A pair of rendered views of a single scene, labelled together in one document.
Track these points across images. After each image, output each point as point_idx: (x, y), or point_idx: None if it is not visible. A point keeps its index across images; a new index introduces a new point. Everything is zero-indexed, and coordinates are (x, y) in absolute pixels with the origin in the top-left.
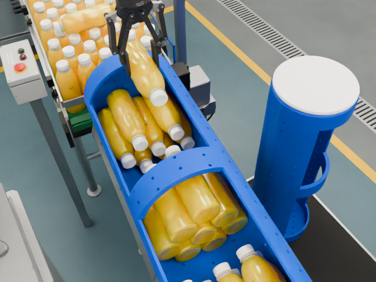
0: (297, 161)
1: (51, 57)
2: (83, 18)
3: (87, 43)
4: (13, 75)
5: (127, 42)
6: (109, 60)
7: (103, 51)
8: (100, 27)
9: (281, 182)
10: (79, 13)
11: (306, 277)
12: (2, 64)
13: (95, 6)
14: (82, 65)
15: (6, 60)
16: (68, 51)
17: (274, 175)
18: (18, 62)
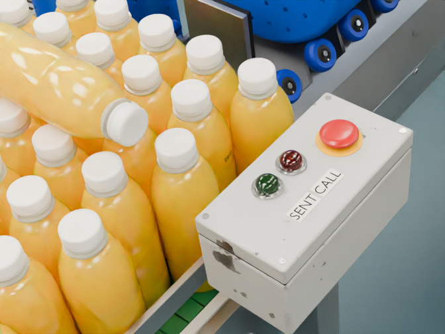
0: None
1: (211, 171)
2: (75, 56)
3: (140, 68)
4: (378, 136)
5: (97, 5)
6: None
7: (159, 24)
8: (29, 114)
9: (177, 15)
10: (61, 59)
11: None
12: (351, 201)
13: (12, 43)
14: (223, 57)
15: (332, 197)
16: (200, 83)
17: (173, 17)
18: (318, 164)
